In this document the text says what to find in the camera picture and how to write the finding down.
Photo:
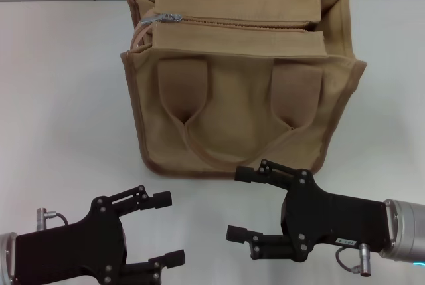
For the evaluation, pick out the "silver metal zipper pull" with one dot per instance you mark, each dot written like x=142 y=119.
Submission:
x=159 y=18

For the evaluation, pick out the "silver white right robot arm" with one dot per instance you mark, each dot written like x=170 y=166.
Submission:
x=408 y=228

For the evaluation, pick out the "khaki canvas food bag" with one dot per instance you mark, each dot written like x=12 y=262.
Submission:
x=232 y=99

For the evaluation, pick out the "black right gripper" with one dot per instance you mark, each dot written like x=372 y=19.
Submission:
x=332 y=218

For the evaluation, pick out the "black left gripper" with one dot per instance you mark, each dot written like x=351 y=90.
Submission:
x=73 y=251

